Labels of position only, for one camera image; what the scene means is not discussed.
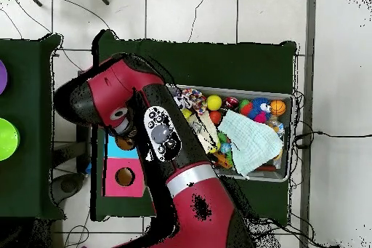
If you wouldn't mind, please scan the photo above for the orange ball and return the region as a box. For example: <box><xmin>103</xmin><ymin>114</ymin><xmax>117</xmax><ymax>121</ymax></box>
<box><xmin>209</xmin><ymin>110</ymin><xmax>222</xmax><ymax>125</ymax></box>

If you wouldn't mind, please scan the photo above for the thin black floor cable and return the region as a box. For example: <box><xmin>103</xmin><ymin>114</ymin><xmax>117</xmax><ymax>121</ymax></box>
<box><xmin>187</xmin><ymin>0</ymin><xmax>211</xmax><ymax>44</ymax></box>

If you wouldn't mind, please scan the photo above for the dark green tablecloth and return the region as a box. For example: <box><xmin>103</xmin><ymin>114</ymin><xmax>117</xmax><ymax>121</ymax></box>
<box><xmin>90</xmin><ymin>29</ymin><xmax>298</xmax><ymax>225</ymax></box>

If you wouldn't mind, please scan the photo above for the yellow ball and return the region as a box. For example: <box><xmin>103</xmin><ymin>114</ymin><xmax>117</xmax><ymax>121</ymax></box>
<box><xmin>206</xmin><ymin>94</ymin><xmax>223</xmax><ymax>111</ymax></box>

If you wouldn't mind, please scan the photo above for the mint green cloth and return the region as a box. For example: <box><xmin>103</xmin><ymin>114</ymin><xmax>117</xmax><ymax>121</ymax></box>
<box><xmin>217</xmin><ymin>110</ymin><xmax>284</xmax><ymax>177</ymax></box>

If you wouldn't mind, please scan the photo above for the wooden box with three holes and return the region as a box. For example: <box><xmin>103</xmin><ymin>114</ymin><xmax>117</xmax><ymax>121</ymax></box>
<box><xmin>101</xmin><ymin>131</ymin><xmax>146</xmax><ymax>198</ymax></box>

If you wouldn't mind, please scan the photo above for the small orange basketball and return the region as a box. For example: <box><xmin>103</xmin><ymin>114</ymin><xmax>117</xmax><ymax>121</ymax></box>
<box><xmin>270</xmin><ymin>99</ymin><xmax>287</xmax><ymax>116</ymax></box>

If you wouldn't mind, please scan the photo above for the black power cable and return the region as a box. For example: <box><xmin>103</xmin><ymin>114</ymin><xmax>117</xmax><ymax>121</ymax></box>
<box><xmin>293</xmin><ymin>130</ymin><xmax>372</xmax><ymax>150</ymax></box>

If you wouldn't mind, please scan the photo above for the silver mesh bin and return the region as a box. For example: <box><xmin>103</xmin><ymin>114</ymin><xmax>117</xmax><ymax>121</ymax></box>
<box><xmin>166</xmin><ymin>84</ymin><xmax>293</xmax><ymax>183</ymax></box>

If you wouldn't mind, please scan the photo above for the blue spiky toy with eyes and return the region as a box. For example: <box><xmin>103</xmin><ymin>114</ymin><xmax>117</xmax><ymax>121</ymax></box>
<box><xmin>238</xmin><ymin>97</ymin><xmax>272</xmax><ymax>124</ymax></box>

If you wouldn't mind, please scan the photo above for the purple disc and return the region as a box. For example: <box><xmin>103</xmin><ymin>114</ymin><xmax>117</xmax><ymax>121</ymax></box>
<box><xmin>0</xmin><ymin>59</ymin><xmax>9</xmax><ymax>96</ymax></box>

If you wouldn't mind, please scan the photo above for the lime green disc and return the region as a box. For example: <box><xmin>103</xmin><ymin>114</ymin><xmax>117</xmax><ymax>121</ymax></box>
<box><xmin>0</xmin><ymin>117</ymin><xmax>21</xmax><ymax>162</ymax></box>

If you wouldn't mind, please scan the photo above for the side table with green cloth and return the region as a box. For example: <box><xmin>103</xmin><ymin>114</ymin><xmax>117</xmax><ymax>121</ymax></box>
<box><xmin>0</xmin><ymin>33</ymin><xmax>66</xmax><ymax>221</ymax></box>

